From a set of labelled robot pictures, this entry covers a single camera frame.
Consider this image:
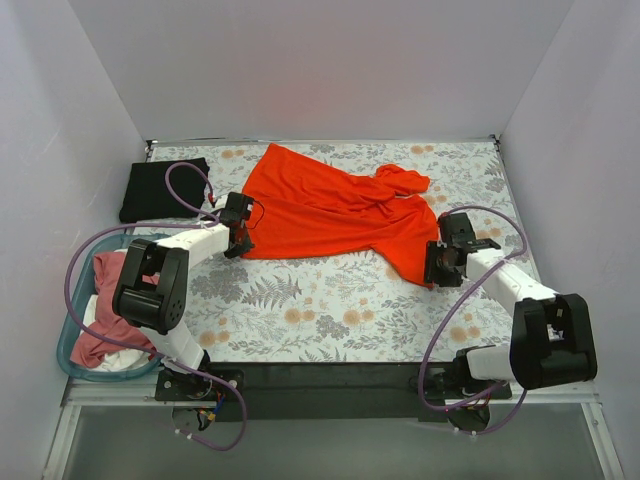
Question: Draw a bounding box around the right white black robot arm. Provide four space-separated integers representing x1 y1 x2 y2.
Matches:
424 211 598 398

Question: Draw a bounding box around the aluminium frame rail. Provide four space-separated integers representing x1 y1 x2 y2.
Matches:
44 375 623 479

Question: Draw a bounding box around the orange t-shirt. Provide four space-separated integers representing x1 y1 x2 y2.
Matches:
243 144 439 285

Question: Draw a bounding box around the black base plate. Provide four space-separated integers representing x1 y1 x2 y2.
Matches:
154 361 512 431

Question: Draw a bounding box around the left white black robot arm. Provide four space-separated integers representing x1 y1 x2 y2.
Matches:
112 192 255 400

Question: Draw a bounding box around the folded black t-shirt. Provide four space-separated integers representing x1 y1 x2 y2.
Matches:
119 161 206 223

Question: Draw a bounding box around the pink t-shirt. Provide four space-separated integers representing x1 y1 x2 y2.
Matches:
71 250 153 370

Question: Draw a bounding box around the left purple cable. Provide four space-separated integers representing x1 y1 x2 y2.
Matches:
64 161 248 452

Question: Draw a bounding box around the translucent blue laundry basket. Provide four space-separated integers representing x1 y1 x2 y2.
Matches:
57 234 160 383

